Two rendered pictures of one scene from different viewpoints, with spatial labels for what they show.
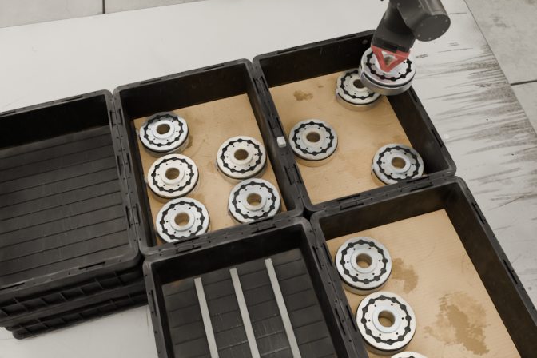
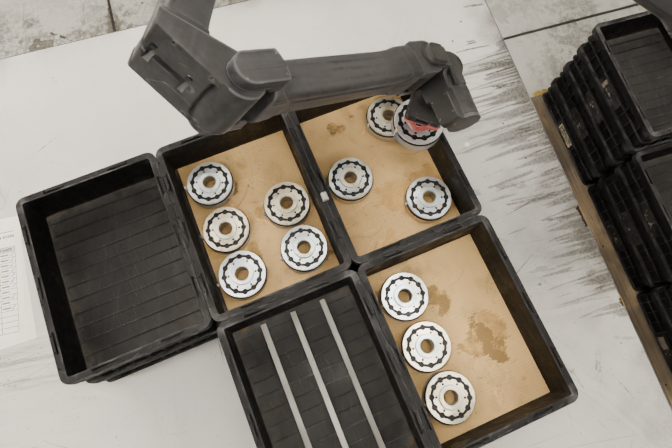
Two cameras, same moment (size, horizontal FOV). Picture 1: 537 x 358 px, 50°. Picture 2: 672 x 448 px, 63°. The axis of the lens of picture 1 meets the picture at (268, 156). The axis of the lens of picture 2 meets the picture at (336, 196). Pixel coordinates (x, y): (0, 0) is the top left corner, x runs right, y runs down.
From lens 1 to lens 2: 35 cm
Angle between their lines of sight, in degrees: 17
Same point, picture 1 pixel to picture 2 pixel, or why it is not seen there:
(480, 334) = (502, 345)
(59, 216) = (126, 276)
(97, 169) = (152, 225)
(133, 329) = (210, 359)
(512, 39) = not seen: outside the picture
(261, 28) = (283, 37)
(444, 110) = not seen: hidden behind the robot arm
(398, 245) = (432, 273)
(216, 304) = (282, 344)
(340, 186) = (378, 221)
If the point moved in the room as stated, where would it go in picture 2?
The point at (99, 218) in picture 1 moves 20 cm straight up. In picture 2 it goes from (164, 275) to (134, 256)
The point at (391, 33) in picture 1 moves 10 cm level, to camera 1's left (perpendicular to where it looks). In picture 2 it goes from (423, 109) to (369, 116)
